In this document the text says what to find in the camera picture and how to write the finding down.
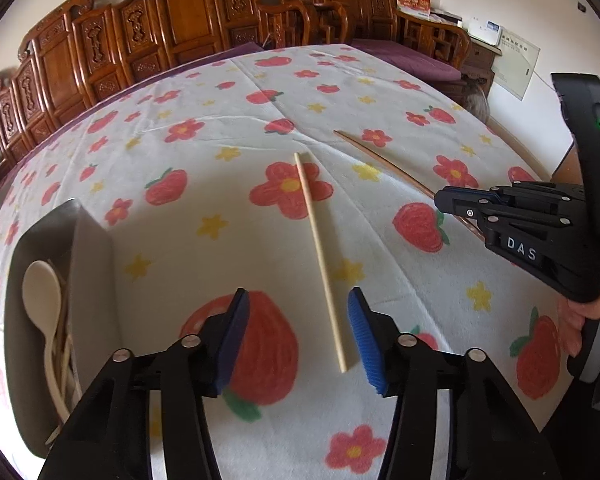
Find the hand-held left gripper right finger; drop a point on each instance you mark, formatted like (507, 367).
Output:
(367, 345)

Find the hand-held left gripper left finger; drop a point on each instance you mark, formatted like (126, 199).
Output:
(235, 340)

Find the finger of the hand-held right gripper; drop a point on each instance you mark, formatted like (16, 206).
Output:
(460, 206)
(540, 194)

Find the brown wooden chopstick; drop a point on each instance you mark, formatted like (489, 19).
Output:
(375, 155)
(407, 176)

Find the light wooden chopstick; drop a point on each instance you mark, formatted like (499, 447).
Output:
(319, 260)

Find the white spoon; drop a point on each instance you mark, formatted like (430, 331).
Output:
(40, 285)

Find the metal tray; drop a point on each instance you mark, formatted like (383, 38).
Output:
(35, 240)

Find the person's right hand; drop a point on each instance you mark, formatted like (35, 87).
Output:
(570, 325)

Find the floral strawberry tablecloth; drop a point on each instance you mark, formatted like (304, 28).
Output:
(230, 200)

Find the wooden side cabinet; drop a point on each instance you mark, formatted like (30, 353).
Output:
(480, 62)

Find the purple chair cushion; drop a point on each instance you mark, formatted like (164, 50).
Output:
(410, 57)

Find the white box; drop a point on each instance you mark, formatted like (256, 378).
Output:
(485, 30)

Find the stack of papers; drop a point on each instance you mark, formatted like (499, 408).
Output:
(445, 17)

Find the red desk calendar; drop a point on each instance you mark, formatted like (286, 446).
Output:
(413, 0)

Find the carved wooden bench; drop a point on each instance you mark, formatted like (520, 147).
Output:
(180, 5)

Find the white wall board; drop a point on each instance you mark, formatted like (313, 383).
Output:
(515, 67)

